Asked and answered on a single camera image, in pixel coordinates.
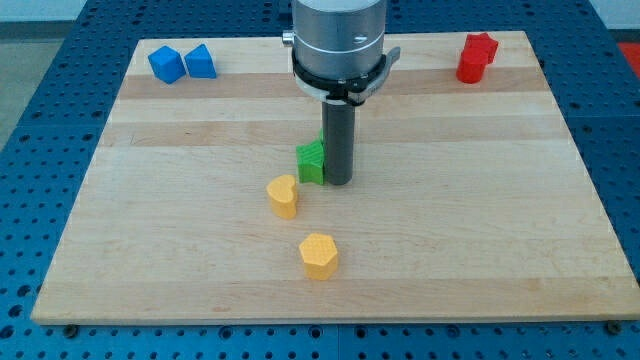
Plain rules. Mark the black clamp ring mount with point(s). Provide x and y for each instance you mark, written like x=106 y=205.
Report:
x=353 y=91

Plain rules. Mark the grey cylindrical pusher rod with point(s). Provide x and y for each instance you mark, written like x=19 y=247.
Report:
x=338 y=124

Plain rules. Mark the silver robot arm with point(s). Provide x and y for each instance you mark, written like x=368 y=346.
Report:
x=338 y=58

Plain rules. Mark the yellow heart block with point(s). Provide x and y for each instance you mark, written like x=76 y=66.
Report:
x=283 y=196

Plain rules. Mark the green star block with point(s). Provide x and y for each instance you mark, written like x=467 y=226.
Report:
x=310 y=160

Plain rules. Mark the red cylinder block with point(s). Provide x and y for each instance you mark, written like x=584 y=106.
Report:
x=471 y=66

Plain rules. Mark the yellow hexagon block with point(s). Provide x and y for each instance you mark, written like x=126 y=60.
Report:
x=319 y=255

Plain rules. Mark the red star block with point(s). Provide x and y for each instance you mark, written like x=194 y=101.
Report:
x=482 y=41

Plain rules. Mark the blue triangular block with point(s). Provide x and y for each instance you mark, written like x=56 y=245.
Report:
x=200 y=63

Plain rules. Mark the wooden board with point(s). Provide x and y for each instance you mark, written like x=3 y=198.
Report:
x=468 y=203

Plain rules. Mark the blue cube block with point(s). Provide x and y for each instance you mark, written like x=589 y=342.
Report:
x=167 y=64

